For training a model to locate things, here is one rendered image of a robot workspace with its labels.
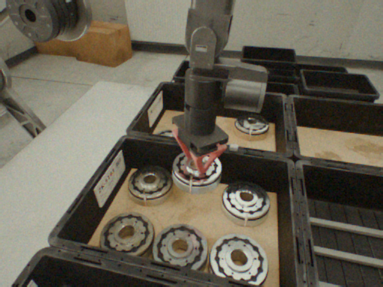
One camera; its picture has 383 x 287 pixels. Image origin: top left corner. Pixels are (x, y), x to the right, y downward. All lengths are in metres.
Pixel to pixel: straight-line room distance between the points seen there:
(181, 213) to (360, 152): 0.53
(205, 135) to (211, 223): 0.21
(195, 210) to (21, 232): 0.47
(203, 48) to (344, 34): 3.44
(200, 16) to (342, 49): 3.50
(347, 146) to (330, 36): 2.94
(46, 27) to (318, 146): 0.82
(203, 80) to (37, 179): 0.70
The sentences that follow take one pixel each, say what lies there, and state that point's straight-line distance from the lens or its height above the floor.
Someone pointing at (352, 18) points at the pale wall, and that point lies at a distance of 3.75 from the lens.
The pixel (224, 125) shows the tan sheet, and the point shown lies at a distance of 0.85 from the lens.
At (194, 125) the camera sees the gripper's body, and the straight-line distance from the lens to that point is 0.45.
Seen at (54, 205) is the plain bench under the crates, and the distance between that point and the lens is 0.87.
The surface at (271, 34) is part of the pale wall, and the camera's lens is 3.65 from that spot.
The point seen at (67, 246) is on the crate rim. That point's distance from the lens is 0.48.
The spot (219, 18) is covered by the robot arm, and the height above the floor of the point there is 1.22.
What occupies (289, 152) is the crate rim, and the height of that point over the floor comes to 0.93.
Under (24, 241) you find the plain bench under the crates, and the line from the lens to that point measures 0.83.
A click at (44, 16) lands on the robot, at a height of 1.13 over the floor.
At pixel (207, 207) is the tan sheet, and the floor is 0.83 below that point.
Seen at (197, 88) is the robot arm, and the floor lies 1.12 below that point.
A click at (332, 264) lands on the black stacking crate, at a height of 0.83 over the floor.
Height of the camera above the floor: 1.31
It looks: 39 degrees down
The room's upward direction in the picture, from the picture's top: straight up
